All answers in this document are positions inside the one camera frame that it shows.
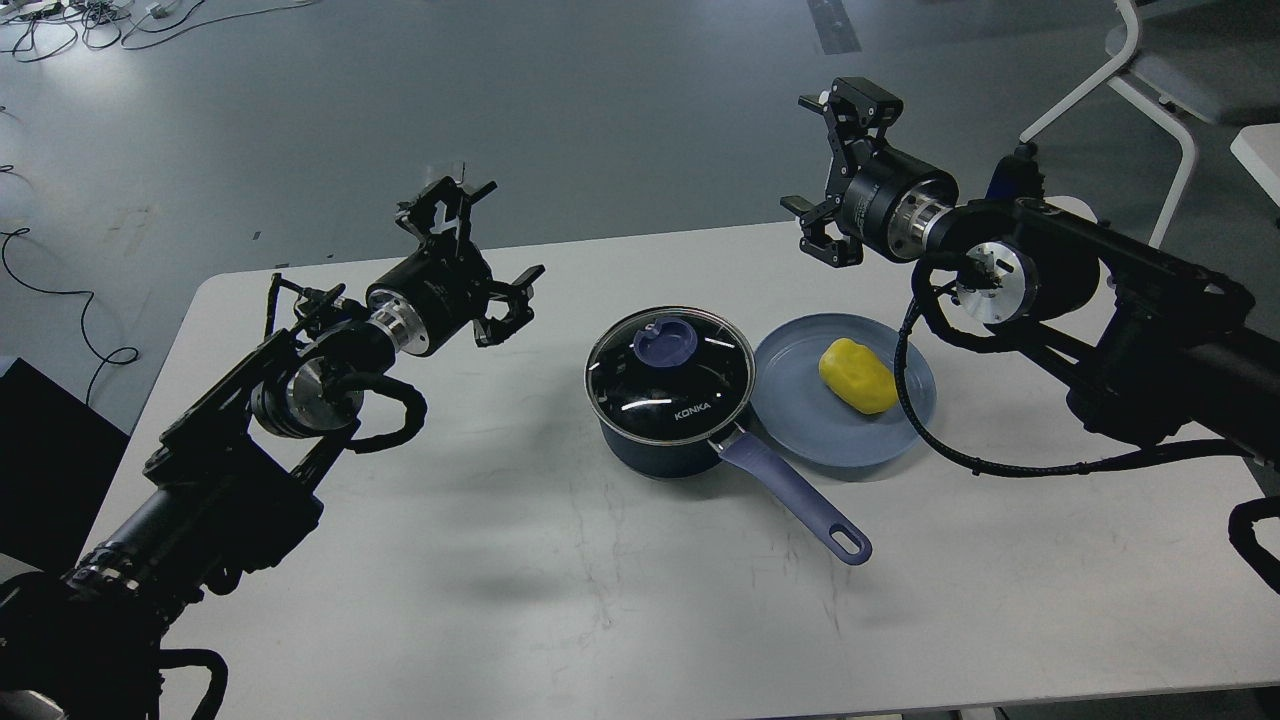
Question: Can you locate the black cable on floor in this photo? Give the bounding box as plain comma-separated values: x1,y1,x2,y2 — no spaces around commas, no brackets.
0,228,141,406

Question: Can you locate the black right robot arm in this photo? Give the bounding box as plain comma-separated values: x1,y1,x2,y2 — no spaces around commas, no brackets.
780,77,1279,478

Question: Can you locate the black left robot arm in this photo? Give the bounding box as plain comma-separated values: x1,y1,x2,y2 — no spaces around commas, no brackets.
3,176,544,719

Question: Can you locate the dark blue saucepan purple handle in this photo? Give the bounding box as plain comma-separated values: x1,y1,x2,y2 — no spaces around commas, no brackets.
585,306,873,568

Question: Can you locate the cable bundle on floor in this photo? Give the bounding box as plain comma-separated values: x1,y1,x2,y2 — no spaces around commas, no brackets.
0,0,321,63

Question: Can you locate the black box at left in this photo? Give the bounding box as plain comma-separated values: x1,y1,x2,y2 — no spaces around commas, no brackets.
1,356,129,573

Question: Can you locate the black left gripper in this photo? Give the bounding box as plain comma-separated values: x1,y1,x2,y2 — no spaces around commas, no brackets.
365,177,547,357

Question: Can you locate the yellow potato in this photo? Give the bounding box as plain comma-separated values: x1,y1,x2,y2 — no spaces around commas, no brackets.
818,337,899,415

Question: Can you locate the blue-grey round plate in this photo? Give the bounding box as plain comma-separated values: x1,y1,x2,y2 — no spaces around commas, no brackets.
751,313,920,469

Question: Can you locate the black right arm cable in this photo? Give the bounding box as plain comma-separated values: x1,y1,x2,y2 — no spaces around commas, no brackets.
893,252,1280,596

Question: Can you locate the white frame grey chair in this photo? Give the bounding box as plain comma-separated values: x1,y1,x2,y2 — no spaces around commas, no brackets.
1019,1,1279,249

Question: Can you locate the white table corner at right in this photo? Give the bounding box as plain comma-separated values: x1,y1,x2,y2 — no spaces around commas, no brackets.
1230,122,1280,206

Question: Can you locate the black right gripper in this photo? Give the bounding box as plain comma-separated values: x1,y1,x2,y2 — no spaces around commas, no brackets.
780,77,957,268

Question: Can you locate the glass pot lid purple knob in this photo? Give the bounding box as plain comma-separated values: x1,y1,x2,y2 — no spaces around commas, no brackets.
585,306,756,445

